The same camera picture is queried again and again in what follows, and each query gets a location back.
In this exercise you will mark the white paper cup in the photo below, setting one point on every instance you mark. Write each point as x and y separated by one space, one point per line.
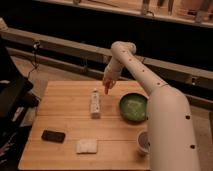
142 143

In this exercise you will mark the orange red pepper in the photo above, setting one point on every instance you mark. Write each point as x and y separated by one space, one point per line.
107 87

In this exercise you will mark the black equipment at left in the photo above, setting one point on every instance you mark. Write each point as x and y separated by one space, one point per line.
15 100

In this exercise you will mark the green ceramic bowl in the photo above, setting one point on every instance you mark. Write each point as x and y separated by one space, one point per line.
132 107

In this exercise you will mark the white folded cloth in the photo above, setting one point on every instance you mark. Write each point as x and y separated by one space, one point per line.
86 146

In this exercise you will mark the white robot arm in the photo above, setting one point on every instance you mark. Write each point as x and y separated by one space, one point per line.
171 136

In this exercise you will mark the black phone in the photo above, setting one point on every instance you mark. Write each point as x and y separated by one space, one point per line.
53 136

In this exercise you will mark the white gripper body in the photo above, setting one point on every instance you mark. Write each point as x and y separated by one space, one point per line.
109 78

